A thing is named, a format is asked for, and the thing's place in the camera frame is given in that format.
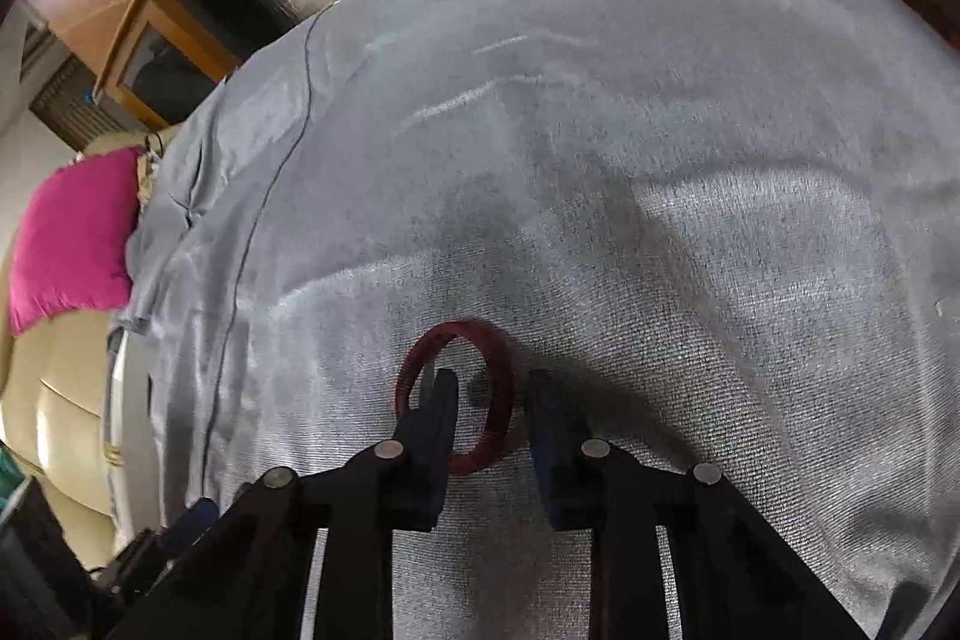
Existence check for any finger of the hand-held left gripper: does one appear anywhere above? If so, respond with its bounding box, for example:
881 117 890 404
94 530 177 607
161 497 220 558

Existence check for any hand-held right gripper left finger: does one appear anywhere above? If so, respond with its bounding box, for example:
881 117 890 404
105 368 460 640

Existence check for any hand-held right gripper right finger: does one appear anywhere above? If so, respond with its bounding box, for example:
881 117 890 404
527 370 875 640

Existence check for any maroon bangle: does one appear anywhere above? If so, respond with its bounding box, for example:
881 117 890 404
395 319 517 477

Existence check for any white box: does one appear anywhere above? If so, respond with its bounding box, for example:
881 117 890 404
103 325 162 528

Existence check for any cream sofa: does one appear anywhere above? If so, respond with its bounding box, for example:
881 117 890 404
0 130 162 573

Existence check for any pink cushion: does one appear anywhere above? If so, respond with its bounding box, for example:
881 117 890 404
9 147 147 337

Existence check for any grey blanket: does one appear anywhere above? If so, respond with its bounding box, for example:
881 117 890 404
120 0 960 640

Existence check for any beige patterned cloth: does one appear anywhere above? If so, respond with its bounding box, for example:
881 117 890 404
135 143 164 210

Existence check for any woven brown screen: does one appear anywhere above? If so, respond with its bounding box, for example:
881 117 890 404
30 55 113 150

